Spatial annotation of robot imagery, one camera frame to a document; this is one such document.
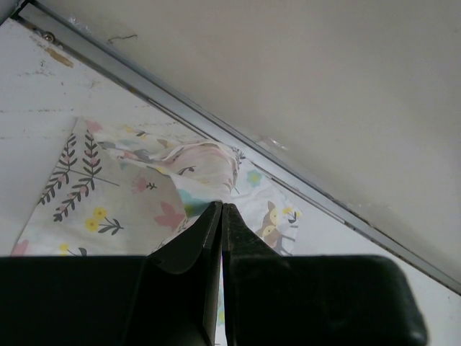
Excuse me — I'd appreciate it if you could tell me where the floral patterned cloth napkin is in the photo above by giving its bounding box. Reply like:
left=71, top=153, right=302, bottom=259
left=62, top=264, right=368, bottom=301
left=12, top=119, right=300, bottom=257

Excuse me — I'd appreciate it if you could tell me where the aluminium table edge rail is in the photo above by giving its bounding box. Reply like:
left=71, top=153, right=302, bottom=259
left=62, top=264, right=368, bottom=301
left=11, top=1, right=460, bottom=293

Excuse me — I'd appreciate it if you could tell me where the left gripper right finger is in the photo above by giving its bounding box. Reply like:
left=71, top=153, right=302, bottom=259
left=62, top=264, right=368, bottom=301
left=221, top=204, right=292, bottom=345

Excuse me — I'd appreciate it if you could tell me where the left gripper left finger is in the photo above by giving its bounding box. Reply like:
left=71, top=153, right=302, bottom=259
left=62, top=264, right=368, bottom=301
left=146, top=202, right=223, bottom=345

